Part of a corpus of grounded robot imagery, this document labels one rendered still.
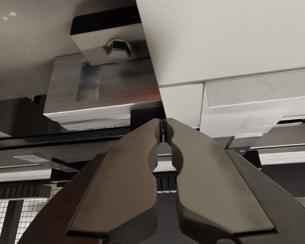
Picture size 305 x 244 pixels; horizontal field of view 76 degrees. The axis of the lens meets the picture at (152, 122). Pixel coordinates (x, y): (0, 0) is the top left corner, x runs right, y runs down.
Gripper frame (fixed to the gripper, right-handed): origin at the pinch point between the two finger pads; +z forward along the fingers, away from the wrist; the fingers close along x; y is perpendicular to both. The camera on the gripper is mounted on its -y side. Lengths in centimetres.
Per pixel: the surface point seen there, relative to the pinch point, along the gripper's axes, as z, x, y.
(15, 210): 52, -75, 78
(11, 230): 45, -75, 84
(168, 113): 6.0, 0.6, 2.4
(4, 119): 36, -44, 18
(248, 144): 12.3, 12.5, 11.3
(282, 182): 36, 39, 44
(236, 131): 9.4, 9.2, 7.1
